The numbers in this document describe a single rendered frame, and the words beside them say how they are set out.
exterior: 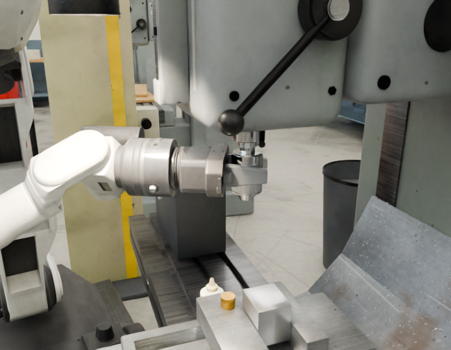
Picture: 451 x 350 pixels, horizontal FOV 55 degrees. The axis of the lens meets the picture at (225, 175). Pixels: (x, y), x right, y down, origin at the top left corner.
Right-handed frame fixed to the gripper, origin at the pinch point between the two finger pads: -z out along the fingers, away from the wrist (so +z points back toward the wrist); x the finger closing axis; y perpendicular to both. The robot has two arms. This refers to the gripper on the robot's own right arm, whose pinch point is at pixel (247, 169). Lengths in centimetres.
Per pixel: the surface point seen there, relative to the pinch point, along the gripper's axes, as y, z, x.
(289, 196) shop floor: 124, -27, 303
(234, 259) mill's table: 30.9, 3.6, 27.2
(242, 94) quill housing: -12.9, 0.3, -11.1
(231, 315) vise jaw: 19.8, 1.7, -8.2
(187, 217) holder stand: 20.3, 14.1, 26.6
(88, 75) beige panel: 3, 84, 151
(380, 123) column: -1.0, -26.6, 30.5
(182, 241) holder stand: 26.1, 15.4, 25.9
